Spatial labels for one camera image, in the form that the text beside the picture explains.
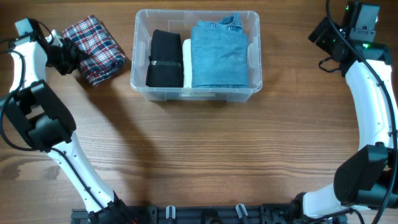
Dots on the blue denim jeans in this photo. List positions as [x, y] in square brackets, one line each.
[219, 54]

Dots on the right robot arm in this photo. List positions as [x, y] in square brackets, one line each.
[368, 179]

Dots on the red plaid cloth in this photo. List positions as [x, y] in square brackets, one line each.
[105, 58]

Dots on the clear plastic storage bin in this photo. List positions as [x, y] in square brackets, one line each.
[181, 22]

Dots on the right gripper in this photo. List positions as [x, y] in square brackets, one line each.
[333, 28]

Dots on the black garment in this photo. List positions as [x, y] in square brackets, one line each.
[165, 68]

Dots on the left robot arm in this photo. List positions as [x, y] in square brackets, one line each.
[45, 123]

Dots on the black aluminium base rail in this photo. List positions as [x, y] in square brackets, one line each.
[264, 214]

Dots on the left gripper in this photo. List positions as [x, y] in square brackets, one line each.
[76, 56]

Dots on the cream cloth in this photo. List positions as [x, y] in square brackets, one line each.
[187, 64]

